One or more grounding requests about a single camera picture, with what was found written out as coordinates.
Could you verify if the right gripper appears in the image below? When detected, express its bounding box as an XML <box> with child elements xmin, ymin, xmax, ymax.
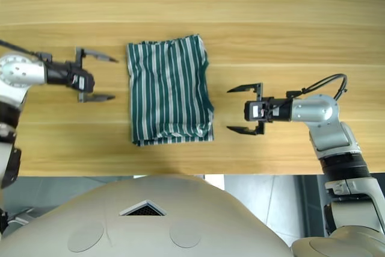
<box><xmin>226</xmin><ymin>82</ymin><xmax>293</xmax><ymax>136</ymax></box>

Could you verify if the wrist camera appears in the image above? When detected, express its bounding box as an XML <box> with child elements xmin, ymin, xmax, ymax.
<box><xmin>244</xmin><ymin>100</ymin><xmax>273</xmax><ymax>123</ymax></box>
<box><xmin>70</xmin><ymin>69</ymin><xmax>96</xmax><ymax>94</ymax></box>

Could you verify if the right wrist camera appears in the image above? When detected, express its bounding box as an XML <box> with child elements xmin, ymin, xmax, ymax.
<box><xmin>244</xmin><ymin>100</ymin><xmax>273</xmax><ymax>123</ymax></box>

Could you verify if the green white striped T-shirt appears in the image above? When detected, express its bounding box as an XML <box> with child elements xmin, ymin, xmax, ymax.
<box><xmin>125</xmin><ymin>33</ymin><xmax>215</xmax><ymax>147</ymax></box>

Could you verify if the black cable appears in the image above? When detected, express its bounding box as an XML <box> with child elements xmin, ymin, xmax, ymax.
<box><xmin>285</xmin><ymin>73</ymin><xmax>349</xmax><ymax>110</ymax></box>
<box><xmin>0</xmin><ymin>39</ymin><xmax>52</xmax><ymax>63</ymax></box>

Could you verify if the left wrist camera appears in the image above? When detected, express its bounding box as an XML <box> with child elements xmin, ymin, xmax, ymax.
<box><xmin>70</xmin><ymin>69</ymin><xmax>96</xmax><ymax>94</ymax></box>

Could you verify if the robot body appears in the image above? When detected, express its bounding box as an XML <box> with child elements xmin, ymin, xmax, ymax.
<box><xmin>0</xmin><ymin>173</ymin><xmax>293</xmax><ymax>257</ymax></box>

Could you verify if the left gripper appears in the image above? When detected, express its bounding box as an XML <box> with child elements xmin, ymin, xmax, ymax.
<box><xmin>45</xmin><ymin>47</ymin><xmax>119</xmax><ymax>104</ymax></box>

